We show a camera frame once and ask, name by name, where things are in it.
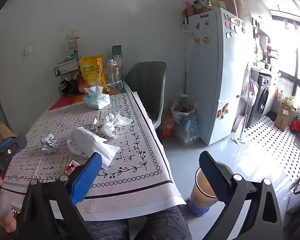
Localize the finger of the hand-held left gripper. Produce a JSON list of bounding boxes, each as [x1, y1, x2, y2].
[[0, 135, 28, 155]]

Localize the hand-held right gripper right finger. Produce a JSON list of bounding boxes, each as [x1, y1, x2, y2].
[[199, 151, 284, 240]]

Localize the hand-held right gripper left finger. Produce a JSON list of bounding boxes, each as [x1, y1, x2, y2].
[[15, 152, 103, 240]]

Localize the round trash bin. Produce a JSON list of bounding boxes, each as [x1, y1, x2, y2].
[[194, 162, 234, 215]]

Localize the person's left hand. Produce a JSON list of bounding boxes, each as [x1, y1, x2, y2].
[[0, 175, 17, 233]]

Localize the tan bag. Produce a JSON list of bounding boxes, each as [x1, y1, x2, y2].
[[0, 121, 17, 143]]

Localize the red wrapper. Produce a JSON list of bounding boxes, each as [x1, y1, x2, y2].
[[64, 160, 81, 173]]

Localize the crumpled white paper ball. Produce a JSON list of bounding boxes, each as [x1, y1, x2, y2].
[[40, 133, 58, 155]]

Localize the flat mop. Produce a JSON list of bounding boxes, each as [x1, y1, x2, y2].
[[231, 99, 248, 145]]

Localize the pack of water bottles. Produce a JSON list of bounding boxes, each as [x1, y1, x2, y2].
[[179, 114, 201, 145]]

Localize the clear crumpled plastic wrapper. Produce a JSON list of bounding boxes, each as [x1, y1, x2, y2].
[[86, 117, 102, 133]]

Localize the crumpled white tissue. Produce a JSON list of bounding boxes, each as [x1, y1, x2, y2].
[[112, 112, 133, 128], [100, 115, 118, 138]]

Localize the pink paper bag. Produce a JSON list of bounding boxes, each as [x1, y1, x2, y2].
[[232, 115, 247, 133]]

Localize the cluster of orange figure magnets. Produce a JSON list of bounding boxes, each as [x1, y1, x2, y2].
[[216, 106, 230, 119]]

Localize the orange box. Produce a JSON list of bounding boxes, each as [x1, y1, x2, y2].
[[161, 117, 176, 138]]

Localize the white plastic shopping bag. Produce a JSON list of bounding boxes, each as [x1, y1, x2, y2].
[[171, 94, 198, 118]]

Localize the soft tissue pack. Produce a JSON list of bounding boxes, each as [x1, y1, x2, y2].
[[83, 86, 111, 110]]

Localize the person's leg in patterned trousers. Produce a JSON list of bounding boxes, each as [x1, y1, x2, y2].
[[86, 205, 193, 240]]

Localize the cardboard box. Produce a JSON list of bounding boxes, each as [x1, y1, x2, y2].
[[274, 104, 293, 132]]

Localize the grey washing machine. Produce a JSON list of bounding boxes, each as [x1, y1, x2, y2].
[[245, 67, 273, 128]]

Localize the hanging plastic bags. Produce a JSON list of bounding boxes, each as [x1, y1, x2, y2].
[[241, 64, 260, 107]]

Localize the light blue fridge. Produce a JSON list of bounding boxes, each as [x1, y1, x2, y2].
[[185, 7, 249, 146]]

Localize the red bag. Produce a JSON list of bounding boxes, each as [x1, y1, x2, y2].
[[289, 117, 300, 133]]

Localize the clear water bottle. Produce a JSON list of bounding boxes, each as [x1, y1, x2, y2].
[[104, 59, 124, 92]]

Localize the yellow snack bag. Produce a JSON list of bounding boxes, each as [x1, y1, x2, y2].
[[79, 54, 106, 93]]

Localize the grey chair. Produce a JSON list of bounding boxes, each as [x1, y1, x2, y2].
[[125, 61, 167, 131]]

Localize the white printed paper bag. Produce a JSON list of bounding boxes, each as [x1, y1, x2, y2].
[[66, 30, 81, 61]]

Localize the green carton box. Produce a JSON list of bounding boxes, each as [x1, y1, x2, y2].
[[112, 45, 124, 80]]

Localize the group of assorted fridge magnets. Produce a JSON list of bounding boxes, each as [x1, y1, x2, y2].
[[195, 14, 246, 43]]

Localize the window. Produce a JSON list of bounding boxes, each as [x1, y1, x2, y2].
[[270, 5, 300, 120]]

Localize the brown box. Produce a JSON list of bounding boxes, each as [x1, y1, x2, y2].
[[182, 6, 194, 18]]

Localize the white tote bag black handle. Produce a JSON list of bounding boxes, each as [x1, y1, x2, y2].
[[285, 180, 300, 213]]

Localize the black wire rack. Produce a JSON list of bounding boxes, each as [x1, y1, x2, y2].
[[53, 59, 81, 96]]

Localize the wire basket with items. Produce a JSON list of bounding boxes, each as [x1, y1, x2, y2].
[[192, 0, 213, 14]]

